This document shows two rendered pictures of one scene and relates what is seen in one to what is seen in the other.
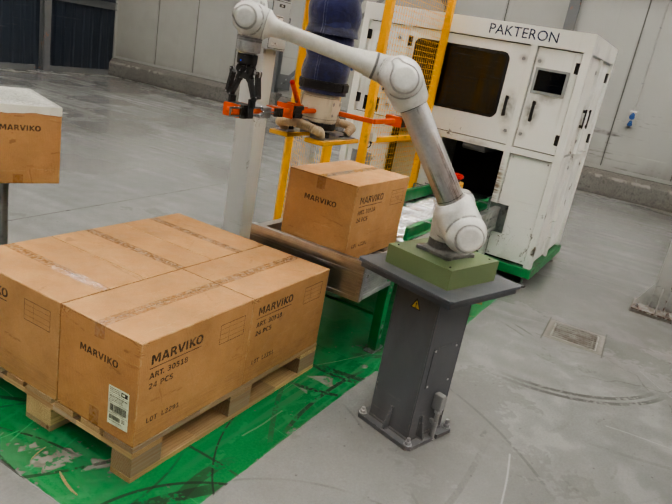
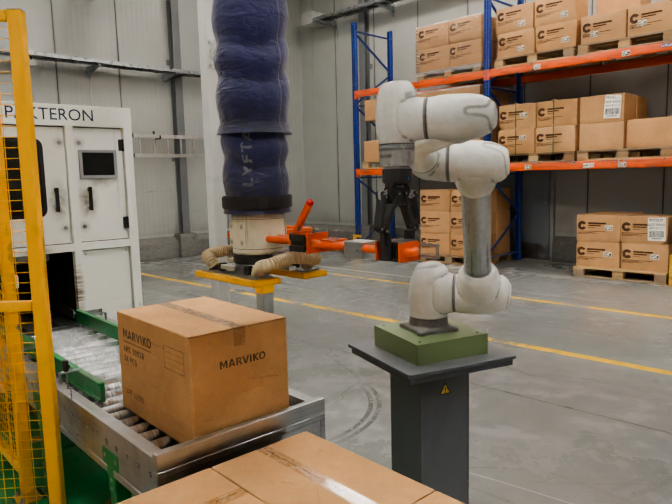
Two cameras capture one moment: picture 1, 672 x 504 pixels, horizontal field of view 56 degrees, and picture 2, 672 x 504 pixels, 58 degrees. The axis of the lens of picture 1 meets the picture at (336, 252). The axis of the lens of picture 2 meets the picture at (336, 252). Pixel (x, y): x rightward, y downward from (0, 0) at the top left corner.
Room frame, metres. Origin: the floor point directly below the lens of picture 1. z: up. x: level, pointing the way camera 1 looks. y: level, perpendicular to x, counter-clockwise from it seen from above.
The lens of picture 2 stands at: (2.00, 1.95, 1.46)
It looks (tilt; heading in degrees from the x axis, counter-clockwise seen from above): 7 degrees down; 291
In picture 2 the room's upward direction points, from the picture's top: 1 degrees counter-clockwise
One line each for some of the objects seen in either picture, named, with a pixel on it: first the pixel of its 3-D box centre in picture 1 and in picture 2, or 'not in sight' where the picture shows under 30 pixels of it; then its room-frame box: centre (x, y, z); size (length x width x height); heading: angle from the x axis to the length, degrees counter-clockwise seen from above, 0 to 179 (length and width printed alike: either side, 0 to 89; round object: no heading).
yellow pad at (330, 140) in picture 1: (333, 137); (282, 265); (2.89, 0.11, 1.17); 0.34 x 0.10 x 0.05; 154
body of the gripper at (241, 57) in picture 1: (246, 66); (397, 186); (2.40, 0.45, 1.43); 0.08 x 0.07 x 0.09; 63
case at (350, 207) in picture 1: (346, 207); (200, 363); (3.32, -0.01, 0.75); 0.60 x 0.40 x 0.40; 152
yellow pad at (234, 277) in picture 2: (298, 128); (235, 272); (2.98, 0.28, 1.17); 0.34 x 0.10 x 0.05; 154
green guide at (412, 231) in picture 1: (457, 217); (135, 335); (4.26, -0.79, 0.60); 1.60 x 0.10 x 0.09; 153
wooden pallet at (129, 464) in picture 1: (155, 356); not in sight; (2.57, 0.73, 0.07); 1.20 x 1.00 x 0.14; 153
